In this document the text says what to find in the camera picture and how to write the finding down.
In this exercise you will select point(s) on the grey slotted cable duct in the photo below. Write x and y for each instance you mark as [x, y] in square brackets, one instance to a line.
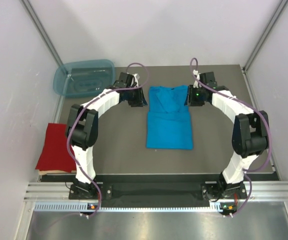
[86, 207]

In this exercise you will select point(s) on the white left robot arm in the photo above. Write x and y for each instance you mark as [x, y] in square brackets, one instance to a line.
[82, 128]

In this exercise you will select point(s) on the blue t shirt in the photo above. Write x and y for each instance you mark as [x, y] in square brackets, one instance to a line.
[169, 124]

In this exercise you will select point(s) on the right aluminium corner post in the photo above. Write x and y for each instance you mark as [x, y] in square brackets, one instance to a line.
[281, 6]

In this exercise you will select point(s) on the aluminium corner post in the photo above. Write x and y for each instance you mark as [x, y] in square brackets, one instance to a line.
[281, 6]
[41, 31]

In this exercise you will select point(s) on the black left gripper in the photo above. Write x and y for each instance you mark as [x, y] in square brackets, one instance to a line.
[140, 100]

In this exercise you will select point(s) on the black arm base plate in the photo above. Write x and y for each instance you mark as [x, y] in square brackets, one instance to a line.
[198, 186]

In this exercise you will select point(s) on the beige folded t shirt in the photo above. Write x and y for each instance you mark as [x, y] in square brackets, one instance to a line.
[55, 172]

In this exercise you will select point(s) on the left aluminium corner post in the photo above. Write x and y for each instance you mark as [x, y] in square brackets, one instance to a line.
[41, 31]

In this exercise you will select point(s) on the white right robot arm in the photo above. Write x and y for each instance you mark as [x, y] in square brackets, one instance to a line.
[250, 137]

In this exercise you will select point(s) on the teal plastic basin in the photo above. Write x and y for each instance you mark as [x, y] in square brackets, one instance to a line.
[83, 79]

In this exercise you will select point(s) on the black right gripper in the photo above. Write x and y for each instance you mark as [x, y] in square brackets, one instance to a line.
[190, 101]

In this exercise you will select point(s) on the red folded t shirt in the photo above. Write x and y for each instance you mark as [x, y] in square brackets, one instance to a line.
[54, 155]

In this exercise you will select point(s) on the aluminium frame rail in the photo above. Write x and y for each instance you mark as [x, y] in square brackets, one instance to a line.
[46, 191]

